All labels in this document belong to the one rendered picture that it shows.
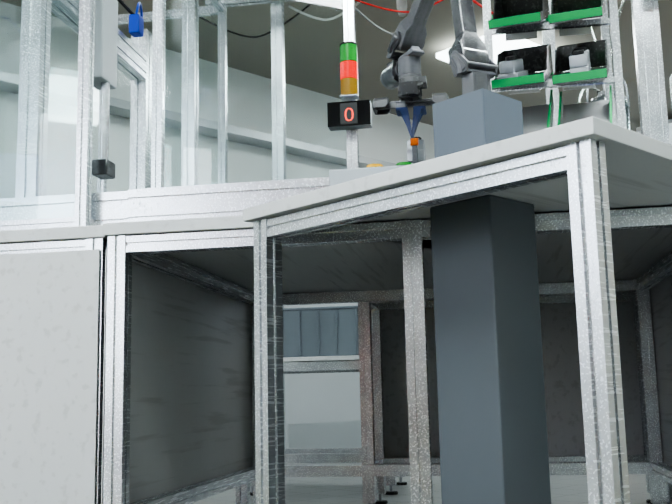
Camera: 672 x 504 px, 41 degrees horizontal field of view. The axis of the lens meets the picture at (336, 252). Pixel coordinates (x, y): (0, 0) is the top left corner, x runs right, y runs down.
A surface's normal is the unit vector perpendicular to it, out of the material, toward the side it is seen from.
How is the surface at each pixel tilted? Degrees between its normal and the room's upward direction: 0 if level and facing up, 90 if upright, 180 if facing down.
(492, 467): 90
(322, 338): 90
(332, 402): 90
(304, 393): 90
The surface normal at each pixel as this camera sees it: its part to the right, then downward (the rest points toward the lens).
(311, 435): 0.69, -0.13
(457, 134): -0.73, -0.09
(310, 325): -0.17, -0.15
